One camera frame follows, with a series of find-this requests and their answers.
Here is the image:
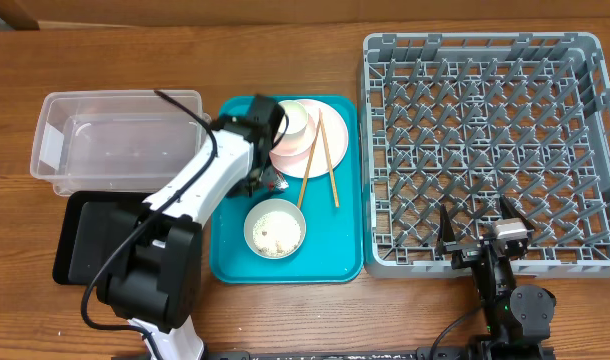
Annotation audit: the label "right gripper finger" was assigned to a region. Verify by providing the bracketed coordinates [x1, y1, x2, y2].
[437, 205, 456, 244]
[499, 195, 535, 231]

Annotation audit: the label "pale green paper cup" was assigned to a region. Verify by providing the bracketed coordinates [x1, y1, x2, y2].
[278, 100, 308, 141]

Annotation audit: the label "red snack wrapper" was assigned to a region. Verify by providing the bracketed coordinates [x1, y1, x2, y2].
[261, 166, 289, 192]

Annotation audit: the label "wooden chopstick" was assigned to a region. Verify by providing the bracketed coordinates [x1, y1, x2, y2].
[297, 109, 323, 209]
[318, 108, 340, 208]

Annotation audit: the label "grey bowl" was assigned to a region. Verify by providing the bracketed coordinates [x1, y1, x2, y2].
[244, 198, 307, 260]

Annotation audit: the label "white rice leftovers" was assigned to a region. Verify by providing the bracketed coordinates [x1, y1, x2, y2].
[252, 211, 303, 258]

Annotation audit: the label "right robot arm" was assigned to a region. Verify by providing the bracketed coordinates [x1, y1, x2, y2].
[428, 196, 556, 359]

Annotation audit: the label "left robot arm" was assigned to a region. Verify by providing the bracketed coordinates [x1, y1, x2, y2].
[81, 109, 290, 359]

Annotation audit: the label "grey dishwasher rack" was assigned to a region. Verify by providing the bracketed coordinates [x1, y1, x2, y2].
[359, 32, 610, 278]

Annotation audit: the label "small pink plate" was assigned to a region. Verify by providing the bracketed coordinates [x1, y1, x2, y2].
[270, 115, 315, 157]

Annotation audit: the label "teal serving tray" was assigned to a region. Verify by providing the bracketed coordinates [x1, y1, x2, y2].
[209, 95, 363, 284]

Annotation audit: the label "clear plastic storage bin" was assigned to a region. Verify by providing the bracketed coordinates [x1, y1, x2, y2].
[30, 90, 206, 196]

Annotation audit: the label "black plastic tray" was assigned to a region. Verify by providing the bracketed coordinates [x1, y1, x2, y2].
[52, 191, 149, 285]

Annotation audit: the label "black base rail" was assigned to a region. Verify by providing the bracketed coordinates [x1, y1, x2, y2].
[204, 345, 556, 360]

